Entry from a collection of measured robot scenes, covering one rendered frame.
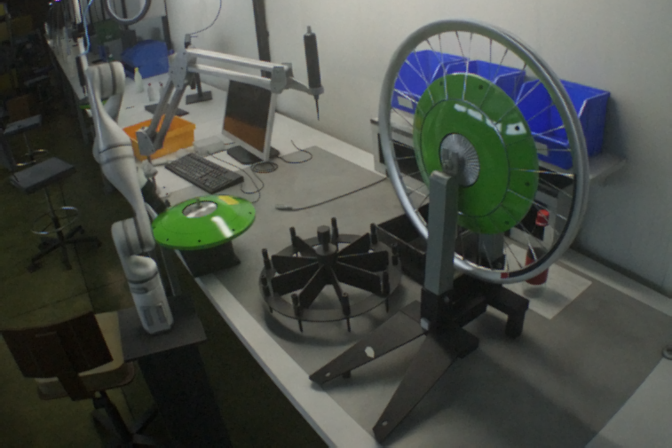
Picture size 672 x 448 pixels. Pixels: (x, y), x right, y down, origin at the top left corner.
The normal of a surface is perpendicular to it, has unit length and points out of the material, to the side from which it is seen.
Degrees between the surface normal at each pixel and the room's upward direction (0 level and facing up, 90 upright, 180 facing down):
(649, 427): 0
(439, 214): 87
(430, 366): 18
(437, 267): 87
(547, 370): 0
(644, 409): 0
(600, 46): 90
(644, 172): 90
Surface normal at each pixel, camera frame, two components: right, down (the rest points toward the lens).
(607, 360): -0.10, -0.90
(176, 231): -0.25, -0.69
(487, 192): -0.71, 0.44
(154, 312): 0.37, 0.36
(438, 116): -0.89, 0.14
